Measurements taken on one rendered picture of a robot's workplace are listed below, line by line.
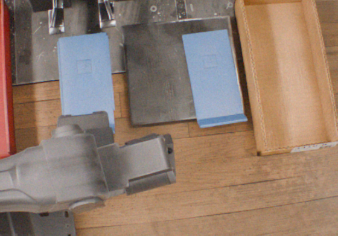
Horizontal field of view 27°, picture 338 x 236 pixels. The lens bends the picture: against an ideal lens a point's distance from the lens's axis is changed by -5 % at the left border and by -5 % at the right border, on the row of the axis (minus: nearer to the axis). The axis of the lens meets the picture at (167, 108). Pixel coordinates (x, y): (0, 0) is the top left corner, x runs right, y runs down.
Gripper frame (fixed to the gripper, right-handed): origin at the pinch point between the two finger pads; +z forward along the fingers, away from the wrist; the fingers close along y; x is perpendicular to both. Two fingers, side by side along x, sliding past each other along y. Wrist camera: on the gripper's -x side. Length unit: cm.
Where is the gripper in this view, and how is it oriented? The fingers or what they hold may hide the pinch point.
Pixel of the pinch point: (87, 131)
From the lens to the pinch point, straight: 100.7
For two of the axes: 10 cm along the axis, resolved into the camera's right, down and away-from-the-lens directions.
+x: -9.9, 1.1, -0.6
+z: -0.9, -2.8, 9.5
